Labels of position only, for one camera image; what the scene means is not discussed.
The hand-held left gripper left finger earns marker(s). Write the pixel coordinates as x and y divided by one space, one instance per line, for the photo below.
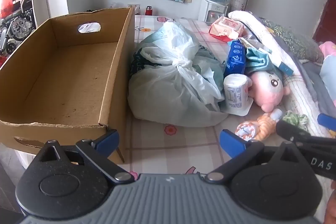
109 138

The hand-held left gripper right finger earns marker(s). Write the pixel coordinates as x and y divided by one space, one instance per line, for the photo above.
231 142

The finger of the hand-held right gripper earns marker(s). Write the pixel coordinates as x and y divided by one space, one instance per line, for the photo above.
291 130
326 121

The green tie-dye scrunchie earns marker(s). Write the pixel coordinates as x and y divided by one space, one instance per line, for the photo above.
294 117

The brown cardboard box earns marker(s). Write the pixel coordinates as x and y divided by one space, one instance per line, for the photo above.
65 77

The blue wet wipes pack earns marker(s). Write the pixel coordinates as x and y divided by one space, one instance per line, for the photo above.
236 56

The orange knitted doll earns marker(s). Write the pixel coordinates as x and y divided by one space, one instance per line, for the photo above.
265 124

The grey blanket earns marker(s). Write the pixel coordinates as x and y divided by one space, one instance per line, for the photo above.
312 82

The grey pink pillow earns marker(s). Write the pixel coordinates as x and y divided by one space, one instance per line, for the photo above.
329 77

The pink plush toy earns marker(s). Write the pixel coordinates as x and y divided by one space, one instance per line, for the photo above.
267 90

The plaid printed bed sheet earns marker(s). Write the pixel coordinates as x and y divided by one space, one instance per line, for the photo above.
183 145

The white toilet paper roll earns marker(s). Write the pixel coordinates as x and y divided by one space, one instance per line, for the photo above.
236 92

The white box with blue end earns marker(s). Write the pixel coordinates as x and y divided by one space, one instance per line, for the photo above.
284 67

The pink blanket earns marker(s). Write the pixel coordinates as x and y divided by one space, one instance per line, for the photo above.
328 48

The white plastic bag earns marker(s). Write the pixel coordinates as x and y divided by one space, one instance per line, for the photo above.
170 98

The light blue cloth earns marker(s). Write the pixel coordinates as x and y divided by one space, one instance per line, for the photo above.
258 60

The grey floral pillow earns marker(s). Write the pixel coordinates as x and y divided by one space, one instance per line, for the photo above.
296 40

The brown wooden door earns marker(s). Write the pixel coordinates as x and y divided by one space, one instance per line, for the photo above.
326 19

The pink wet wipes pack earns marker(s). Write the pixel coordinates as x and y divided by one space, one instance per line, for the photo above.
225 27

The white stitched towel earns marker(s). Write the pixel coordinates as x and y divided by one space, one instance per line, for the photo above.
252 22

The red thermos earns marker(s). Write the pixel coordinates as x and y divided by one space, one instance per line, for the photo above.
148 11

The wheelchair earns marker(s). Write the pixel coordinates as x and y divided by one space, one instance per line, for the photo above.
15 27

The red bag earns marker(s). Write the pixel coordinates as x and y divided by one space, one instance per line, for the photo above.
5 5

